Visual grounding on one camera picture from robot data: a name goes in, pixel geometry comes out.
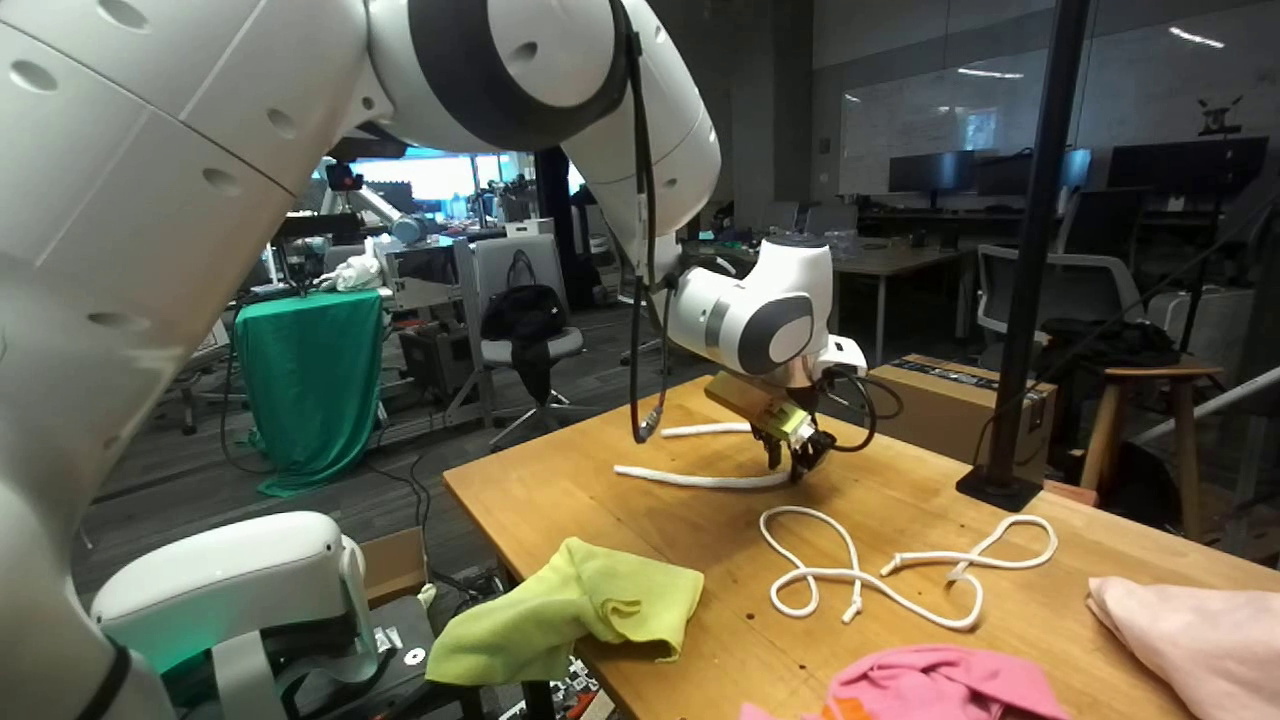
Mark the wooden stool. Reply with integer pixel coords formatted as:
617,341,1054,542
1079,366,1212,542

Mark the pink cloth orange print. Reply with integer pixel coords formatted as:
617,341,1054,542
802,644,1069,720

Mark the black office chair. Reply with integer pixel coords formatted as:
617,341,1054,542
481,283,584,447

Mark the thick white rope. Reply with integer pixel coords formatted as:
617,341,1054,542
613,419,802,498

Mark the light pink cloth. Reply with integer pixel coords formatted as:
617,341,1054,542
1088,575,1280,720

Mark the yellow-green cloth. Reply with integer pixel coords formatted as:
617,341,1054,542
429,535,704,686

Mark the brown cardboard box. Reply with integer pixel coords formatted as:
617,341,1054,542
871,354,1057,478

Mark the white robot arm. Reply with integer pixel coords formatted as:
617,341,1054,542
0,0,862,720

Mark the wrist camera gold block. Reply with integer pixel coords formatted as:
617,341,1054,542
704,375,818,447

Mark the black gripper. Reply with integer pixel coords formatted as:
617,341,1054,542
765,428,835,486

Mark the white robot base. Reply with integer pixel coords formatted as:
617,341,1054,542
91,514,390,720

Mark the green draped cloth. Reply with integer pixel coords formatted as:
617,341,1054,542
234,291,383,498

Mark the black vertical pole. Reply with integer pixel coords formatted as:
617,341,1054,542
956,0,1091,514

